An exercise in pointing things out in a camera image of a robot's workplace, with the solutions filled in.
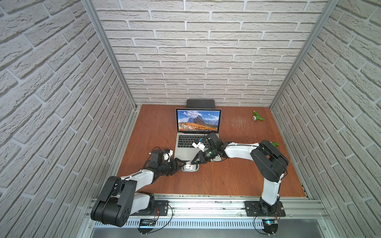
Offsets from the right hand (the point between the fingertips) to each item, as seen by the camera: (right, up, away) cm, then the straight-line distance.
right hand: (194, 163), depth 84 cm
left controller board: (-24, -27, -13) cm, 38 cm away
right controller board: (+37, -27, -14) cm, 48 cm away
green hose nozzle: (+48, +28, +26) cm, 61 cm away
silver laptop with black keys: (-1, +22, +13) cm, 26 cm away
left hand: (-6, -1, +1) cm, 6 cm away
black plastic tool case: (+5, +39, +32) cm, 50 cm away
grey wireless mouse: (-3, -3, +1) cm, 4 cm away
